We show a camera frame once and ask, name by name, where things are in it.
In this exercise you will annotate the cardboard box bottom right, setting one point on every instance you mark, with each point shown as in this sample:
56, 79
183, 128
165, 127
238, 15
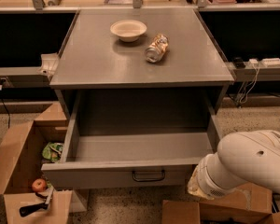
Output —
249, 204

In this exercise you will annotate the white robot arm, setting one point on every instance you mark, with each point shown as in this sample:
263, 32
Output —
244, 157

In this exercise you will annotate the white power strip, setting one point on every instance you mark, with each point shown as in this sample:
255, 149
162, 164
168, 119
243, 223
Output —
267, 62

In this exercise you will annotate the white plastic part left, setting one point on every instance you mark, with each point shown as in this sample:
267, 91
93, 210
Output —
49, 64

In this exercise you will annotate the red apple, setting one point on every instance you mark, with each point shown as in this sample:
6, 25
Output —
39, 185

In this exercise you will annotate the grey metal cabinet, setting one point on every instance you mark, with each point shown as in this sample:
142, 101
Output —
95, 59

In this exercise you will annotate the black drawer handle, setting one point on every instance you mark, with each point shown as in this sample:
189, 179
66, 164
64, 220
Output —
148, 176

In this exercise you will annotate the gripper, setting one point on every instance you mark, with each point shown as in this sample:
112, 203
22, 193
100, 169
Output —
206, 181

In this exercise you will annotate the cream ceramic bowl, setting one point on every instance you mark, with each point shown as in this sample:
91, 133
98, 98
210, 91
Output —
128, 30

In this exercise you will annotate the black handled tool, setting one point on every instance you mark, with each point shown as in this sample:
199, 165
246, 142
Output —
46, 196

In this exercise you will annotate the grey top drawer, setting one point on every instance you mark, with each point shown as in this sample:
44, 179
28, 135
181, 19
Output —
114, 132

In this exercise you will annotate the green chip bag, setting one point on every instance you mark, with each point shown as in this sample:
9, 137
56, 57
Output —
52, 152

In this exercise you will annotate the open cardboard box left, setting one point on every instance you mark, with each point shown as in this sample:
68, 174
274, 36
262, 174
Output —
20, 166

